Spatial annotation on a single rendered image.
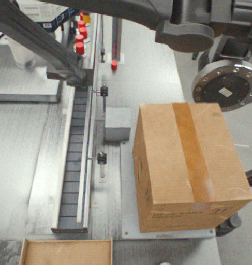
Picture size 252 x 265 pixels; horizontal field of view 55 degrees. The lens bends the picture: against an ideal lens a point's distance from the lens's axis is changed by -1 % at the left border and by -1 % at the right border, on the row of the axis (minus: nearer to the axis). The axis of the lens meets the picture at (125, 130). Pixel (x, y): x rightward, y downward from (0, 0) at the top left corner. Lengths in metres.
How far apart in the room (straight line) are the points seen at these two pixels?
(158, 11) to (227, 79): 0.41
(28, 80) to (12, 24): 0.64
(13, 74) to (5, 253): 0.74
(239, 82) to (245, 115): 1.70
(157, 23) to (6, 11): 0.29
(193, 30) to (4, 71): 0.99
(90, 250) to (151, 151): 0.37
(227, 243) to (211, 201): 1.25
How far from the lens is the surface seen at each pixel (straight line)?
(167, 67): 1.32
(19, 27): 0.58
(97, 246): 0.82
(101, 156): 0.77
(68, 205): 0.81
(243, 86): 0.81
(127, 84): 1.19
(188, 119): 0.70
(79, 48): 0.97
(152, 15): 0.42
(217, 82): 0.77
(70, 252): 0.83
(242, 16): 0.44
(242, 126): 2.38
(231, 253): 1.83
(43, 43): 0.63
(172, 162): 0.61
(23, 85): 1.16
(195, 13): 0.43
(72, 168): 0.86
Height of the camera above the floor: 1.64
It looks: 54 degrees down
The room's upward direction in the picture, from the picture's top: 6 degrees clockwise
